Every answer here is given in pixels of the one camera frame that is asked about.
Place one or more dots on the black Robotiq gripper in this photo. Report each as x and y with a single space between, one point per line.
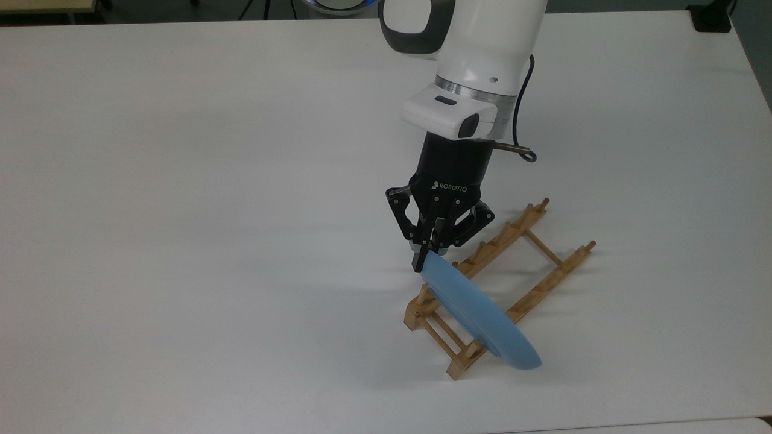
452 169

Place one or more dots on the blue round plate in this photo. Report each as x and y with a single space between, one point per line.
476 313

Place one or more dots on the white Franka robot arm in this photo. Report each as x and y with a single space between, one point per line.
482 42

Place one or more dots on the wooden plate rack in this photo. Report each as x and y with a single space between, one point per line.
531 298

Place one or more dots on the black table clamp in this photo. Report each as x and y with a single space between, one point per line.
711 18

